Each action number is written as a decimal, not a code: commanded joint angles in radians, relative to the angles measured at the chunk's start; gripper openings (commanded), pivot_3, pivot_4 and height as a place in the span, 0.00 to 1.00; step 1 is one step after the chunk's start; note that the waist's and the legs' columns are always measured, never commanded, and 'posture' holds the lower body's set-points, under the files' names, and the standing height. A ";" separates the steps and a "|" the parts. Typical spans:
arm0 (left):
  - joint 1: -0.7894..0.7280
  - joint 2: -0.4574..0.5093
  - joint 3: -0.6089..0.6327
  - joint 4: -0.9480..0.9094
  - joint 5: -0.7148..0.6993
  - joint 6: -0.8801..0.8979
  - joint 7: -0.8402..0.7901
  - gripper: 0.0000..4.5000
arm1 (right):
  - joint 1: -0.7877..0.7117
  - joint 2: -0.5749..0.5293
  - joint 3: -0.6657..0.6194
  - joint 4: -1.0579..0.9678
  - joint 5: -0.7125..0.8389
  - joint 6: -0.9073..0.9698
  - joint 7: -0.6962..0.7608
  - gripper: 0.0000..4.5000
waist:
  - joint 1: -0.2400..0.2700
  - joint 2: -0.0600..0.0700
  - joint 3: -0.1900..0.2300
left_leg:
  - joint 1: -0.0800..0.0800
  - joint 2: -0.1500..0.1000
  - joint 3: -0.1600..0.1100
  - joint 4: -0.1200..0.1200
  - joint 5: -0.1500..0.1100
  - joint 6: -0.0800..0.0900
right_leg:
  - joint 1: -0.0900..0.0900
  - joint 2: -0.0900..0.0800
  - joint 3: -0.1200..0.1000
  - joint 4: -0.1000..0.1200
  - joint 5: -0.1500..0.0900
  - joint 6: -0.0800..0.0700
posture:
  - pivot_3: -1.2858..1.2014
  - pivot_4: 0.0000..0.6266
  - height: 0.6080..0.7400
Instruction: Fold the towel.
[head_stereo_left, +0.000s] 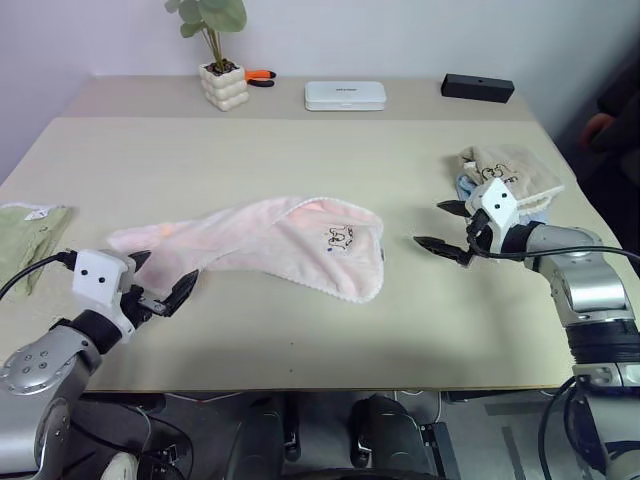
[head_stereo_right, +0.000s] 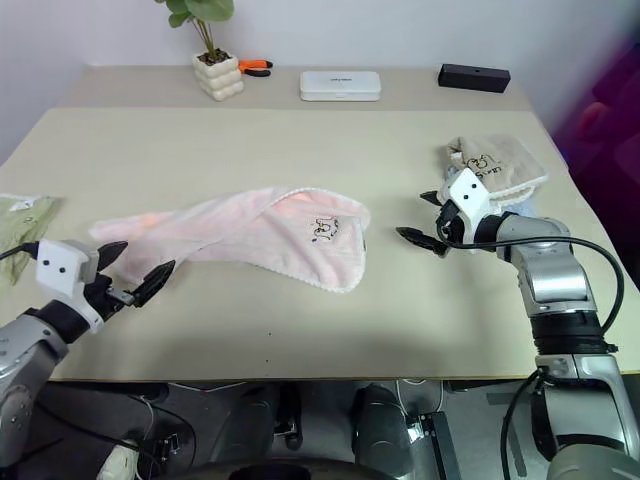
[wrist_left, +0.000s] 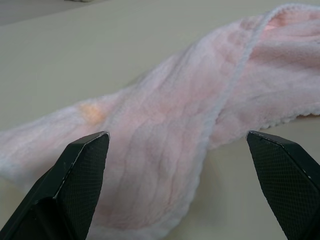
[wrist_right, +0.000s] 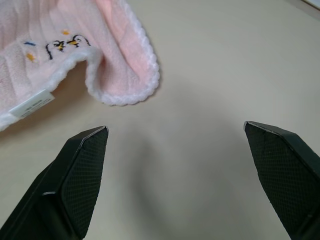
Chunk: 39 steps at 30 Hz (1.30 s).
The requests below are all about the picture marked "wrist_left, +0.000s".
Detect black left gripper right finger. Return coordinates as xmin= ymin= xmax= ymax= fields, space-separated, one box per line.
xmin=246 ymin=130 xmax=320 ymax=240

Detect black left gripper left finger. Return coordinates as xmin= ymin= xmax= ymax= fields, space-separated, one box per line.
xmin=0 ymin=130 xmax=111 ymax=240

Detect pink fleece towel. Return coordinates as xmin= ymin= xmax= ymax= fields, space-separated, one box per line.
xmin=0 ymin=3 xmax=320 ymax=240

